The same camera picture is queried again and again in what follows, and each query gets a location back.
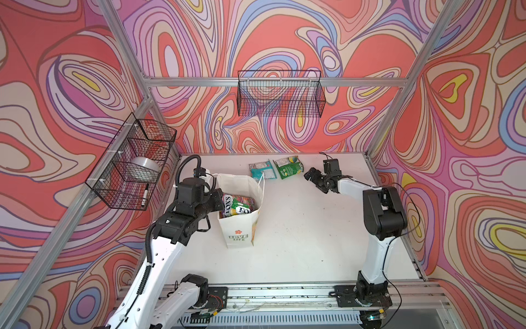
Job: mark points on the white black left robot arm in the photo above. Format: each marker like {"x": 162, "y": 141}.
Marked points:
{"x": 165, "y": 241}

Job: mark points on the teal snack packet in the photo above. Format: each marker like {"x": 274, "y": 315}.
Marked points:
{"x": 262, "y": 170}

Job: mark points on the white tape roll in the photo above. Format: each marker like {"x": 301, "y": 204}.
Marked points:
{"x": 144, "y": 169}

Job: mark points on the yellow green candy packet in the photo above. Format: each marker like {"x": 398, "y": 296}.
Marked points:
{"x": 244, "y": 205}

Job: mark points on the purple Fox's candy packet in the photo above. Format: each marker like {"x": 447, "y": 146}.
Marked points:
{"x": 229, "y": 206}

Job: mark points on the dark green snack packet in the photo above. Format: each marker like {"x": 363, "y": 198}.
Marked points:
{"x": 289, "y": 166}

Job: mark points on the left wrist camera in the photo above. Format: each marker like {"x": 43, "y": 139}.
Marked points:
{"x": 204, "y": 174}

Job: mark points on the aluminium front rail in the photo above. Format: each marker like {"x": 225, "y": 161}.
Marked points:
{"x": 415, "y": 305}

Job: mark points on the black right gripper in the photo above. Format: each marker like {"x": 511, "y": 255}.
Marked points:
{"x": 314, "y": 179}

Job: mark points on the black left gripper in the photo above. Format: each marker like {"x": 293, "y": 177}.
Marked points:
{"x": 216, "y": 195}

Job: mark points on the marker pen in basket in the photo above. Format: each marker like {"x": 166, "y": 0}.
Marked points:
{"x": 145, "y": 196}

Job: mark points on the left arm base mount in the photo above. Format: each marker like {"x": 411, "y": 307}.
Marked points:
{"x": 213, "y": 302}

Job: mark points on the black wire basket wall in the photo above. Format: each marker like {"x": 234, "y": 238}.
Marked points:
{"x": 280, "y": 93}
{"x": 110, "y": 180}

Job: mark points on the black wire basket left wall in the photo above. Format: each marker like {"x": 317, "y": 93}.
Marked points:
{"x": 110, "y": 180}

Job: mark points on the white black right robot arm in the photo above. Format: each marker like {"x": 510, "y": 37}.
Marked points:
{"x": 384, "y": 219}

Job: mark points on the black wire basket back wall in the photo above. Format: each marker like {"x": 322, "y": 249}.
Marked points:
{"x": 280, "y": 93}

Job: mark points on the white paper gift bag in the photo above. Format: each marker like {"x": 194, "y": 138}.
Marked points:
{"x": 239, "y": 231}

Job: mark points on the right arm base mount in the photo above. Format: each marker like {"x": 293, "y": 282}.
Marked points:
{"x": 362, "y": 295}

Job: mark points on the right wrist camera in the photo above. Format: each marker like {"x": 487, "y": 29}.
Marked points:
{"x": 331, "y": 167}

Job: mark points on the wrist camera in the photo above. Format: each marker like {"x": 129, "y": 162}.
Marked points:
{"x": 331, "y": 167}
{"x": 204, "y": 174}

